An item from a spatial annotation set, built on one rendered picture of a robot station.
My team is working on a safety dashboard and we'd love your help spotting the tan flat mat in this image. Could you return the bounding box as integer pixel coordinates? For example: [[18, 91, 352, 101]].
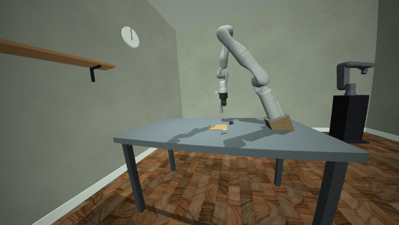
[[209, 124, 227, 130]]

